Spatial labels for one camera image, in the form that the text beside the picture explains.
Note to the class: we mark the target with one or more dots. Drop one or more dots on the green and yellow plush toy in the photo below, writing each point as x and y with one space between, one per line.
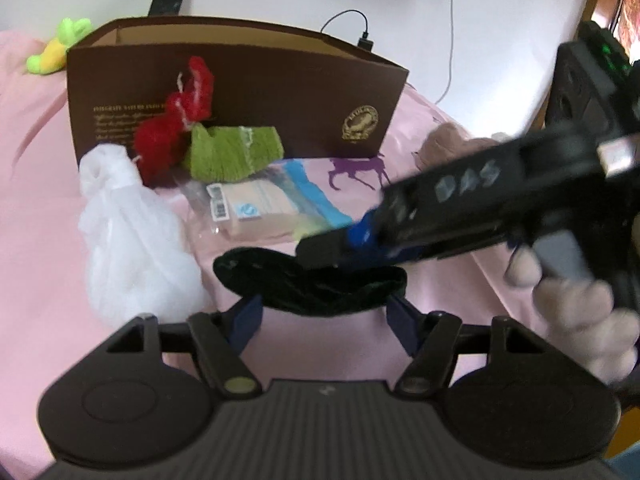
55 52

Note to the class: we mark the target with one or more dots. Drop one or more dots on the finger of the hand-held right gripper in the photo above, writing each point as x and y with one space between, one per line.
325 252
367 230

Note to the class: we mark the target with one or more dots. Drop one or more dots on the pink printed bedsheet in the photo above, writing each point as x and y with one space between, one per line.
40 210

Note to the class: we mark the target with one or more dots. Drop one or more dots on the red fluffy cloth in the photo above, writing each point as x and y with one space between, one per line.
160 140

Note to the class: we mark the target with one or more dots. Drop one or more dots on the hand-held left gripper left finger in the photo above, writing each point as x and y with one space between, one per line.
247 321

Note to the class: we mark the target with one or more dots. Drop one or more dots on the beige plush item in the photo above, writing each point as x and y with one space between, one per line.
445 145

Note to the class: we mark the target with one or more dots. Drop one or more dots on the dark green velvet cloth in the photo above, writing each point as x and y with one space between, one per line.
310 295

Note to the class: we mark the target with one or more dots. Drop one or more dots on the black charger plug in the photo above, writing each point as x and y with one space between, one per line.
366 41

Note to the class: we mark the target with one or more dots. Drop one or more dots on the person's right hand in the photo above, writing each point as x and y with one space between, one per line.
575 315

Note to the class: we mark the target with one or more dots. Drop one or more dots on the brown cardboard box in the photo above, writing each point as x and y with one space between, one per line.
300 95

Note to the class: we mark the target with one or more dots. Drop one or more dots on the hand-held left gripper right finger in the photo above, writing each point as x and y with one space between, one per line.
402 322

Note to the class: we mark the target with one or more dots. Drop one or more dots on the green fluffy towel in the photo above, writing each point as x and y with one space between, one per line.
225 155

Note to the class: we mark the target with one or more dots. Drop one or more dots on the clear plastic bag package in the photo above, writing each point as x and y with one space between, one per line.
260 205

